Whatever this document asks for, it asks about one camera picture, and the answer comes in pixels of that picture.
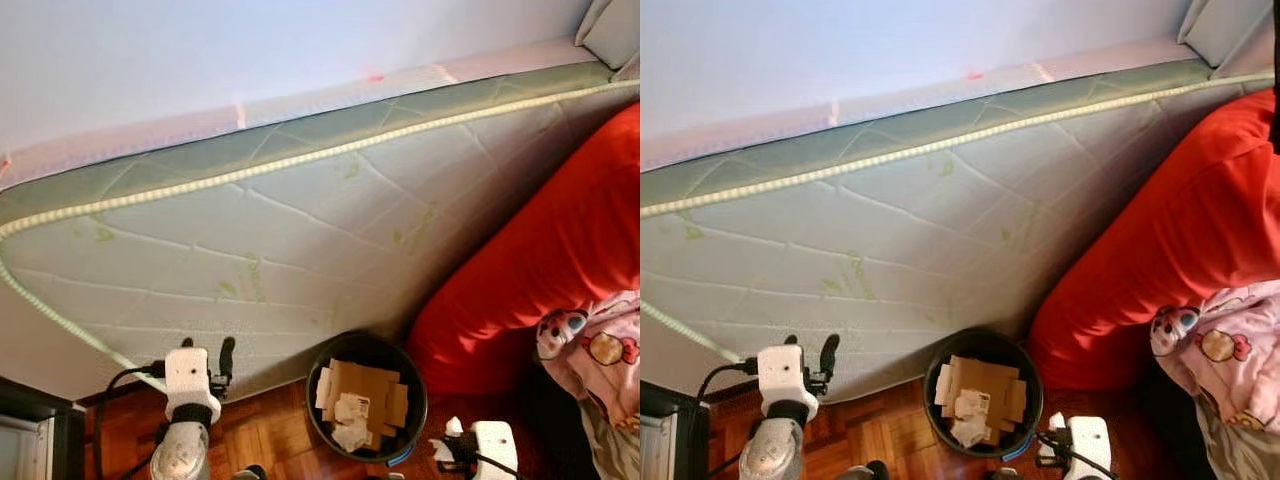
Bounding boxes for large red sofa cushion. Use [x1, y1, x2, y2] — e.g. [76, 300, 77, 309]
[405, 103, 640, 396]
[1028, 88, 1280, 391]

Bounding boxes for black round waste bin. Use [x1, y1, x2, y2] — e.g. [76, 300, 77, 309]
[305, 330, 429, 466]
[922, 328, 1044, 463]

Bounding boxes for black cabinet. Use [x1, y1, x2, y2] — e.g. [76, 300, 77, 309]
[640, 380, 711, 480]
[0, 378, 86, 480]

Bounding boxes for white quilted mattress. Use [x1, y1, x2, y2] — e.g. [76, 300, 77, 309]
[0, 62, 640, 401]
[640, 58, 1280, 406]

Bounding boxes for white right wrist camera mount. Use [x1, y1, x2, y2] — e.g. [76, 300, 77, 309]
[470, 420, 519, 480]
[1068, 416, 1113, 480]

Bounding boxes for white crumpled paper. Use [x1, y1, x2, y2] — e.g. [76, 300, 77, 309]
[950, 390, 991, 448]
[332, 393, 373, 453]

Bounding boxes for pink cartoon blanket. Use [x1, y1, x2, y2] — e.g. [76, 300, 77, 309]
[535, 290, 640, 431]
[1150, 280, 1280, 431]

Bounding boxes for brown cardboard piece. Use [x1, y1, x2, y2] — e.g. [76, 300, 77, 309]
[315, 358, 409, 431]
[935, 355, 1026, 426]

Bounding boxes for grey board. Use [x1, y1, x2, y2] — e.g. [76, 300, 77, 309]
[1178, 0, 1276, 69]
[575, 0, 640, 71]

